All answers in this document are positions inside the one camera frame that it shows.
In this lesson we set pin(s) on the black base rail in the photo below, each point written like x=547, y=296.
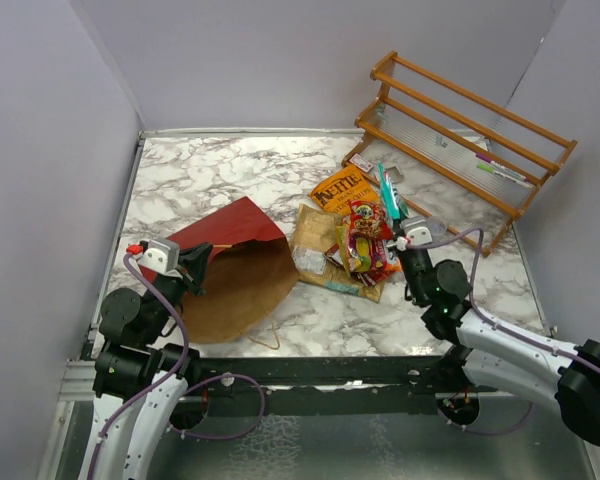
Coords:
x=313, y=386

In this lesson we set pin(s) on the small white red card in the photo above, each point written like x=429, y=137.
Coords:
x=361, y=163

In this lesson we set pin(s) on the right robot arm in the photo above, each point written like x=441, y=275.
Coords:
x=561, y=376

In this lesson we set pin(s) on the red nut mix bag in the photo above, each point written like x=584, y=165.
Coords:
x=369, y=219

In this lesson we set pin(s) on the brown red paper bag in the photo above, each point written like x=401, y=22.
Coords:
x=250, y=271

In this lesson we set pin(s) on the teal Fox's candy bag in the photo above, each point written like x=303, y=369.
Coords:
x=395, y=205

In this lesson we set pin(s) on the small grey tray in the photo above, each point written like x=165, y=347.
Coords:
x=394, y=173

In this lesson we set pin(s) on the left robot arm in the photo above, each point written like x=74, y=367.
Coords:
x=145, y=364

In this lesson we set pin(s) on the orange Kettle chips bag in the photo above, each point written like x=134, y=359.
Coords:
x=334, y=194

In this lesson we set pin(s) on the wooden orange shelf rack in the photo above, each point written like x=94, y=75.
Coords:
x=433, y=128

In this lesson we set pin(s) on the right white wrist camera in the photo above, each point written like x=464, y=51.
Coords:
x=413, y=232

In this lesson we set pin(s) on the markers on shelf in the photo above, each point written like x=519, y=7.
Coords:
x=501, y=171

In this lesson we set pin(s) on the orange Fox's fruits candy bag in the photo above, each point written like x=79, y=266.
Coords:
x=360, y=254

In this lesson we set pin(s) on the small clear plastic cup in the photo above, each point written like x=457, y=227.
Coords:
x=436, y=227

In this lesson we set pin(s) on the gold snack bag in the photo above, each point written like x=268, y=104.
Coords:
x=314, y=235

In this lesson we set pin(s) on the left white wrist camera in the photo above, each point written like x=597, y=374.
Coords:
x=158, y=255

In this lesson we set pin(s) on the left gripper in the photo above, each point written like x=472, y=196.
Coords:
x=192, y=266

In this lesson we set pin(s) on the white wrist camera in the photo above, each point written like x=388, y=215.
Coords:
x=158, y=255
x=413, y=232

